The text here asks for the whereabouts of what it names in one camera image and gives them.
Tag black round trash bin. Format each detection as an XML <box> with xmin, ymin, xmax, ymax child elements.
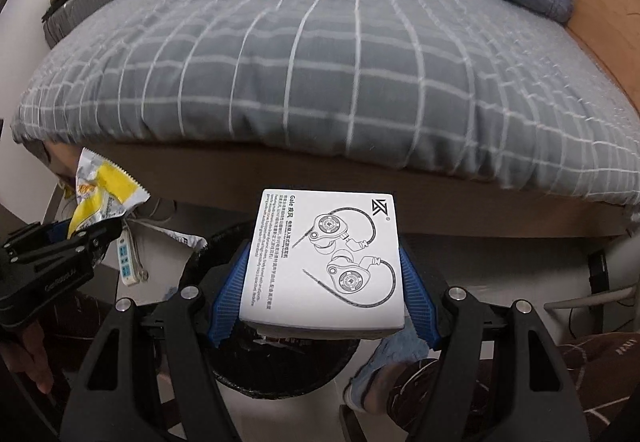
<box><xmin>177</xmin><ymin>219</ymin><xmax>362</xmax><ymax>401</ymax></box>

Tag small printed foil wrapper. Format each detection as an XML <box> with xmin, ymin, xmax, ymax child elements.
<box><xmin>165</xmin><ymin>229</ymin><xmax>208</xmax><ymax>251</ymax></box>

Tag black power adapter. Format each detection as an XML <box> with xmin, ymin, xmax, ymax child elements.
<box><xmin>587</xmin><ymin>252</ymin><xmax>609</xmax><ymax>296</ymax></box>

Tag person's left hand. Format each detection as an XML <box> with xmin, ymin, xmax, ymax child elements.
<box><xmin>0</xmin><ymin>322</ymin><xmax>56</xmax><ymax>396</ymax></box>

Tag brown patterned pants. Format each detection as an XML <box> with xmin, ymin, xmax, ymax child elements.
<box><xmin>40</xmin><ymin>289</ymin><xmax>640</xmax><ymax>442</ymax></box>

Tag grey plaid bed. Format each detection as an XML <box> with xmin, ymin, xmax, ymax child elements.
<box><xmin>47</xmin><ymin>0</ymin><xmax>640</xmax><ymax>239</ymax></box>

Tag grey suitcase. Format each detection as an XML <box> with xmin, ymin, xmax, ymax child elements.
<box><xmin>42</xmin><ymin>0</ymin><xmax>141</xmax><ymax>49</ymax></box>

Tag yellow snack wrapper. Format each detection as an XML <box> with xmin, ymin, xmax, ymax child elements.
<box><xmin>67</xmin><ymin>148</ymin><xmax>151</xmax><ymax>238</ymax></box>

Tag white earphone box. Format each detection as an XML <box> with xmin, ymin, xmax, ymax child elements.
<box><xmin>239</xmin><ymin>188</ymin><xmax>407</xmax><ymax>340</ymax></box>

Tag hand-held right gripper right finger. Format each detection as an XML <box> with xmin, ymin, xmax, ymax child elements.
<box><xmin>397</xmin><ymin>242</ymin><xmax>591</xmax><ymax>442</ymax></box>

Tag white power strip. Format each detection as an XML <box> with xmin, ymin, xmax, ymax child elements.
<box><xmin>116</xmin><ymin>227</ymin><xmax>149</xmax><ymax>284</ymax></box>

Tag white cable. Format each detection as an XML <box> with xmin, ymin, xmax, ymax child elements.
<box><xmin>544</xmin><ymin>289</ymin><xmax>623</xmax><ymax>314</ymax></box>

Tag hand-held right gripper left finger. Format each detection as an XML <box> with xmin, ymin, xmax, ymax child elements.
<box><xmin>60</xmin><ymin>242</ymin><xmax>253</xmax><ymax>442</ymax></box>

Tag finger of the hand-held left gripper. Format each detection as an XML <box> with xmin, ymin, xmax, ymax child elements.
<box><xmin>0</xmin><ymin>219</ymin><xmax>77</xmax><ymax>264</ymax></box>
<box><xmin>65</xmin><ymin>218</ymin><xmax>126</xmax><ymax>269</ymax></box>

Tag grey checked bed sheet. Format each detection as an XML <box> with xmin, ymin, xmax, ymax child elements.
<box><xmin>12</xmin><ymin>0</ymin><xmax>640</xmax><ymax>209</ymax></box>

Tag light blue slipper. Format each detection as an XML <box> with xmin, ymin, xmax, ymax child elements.
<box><xmin>342</xmin><ymin>322</ymin><xmax>431</xmax><ymax>414</ymax></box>

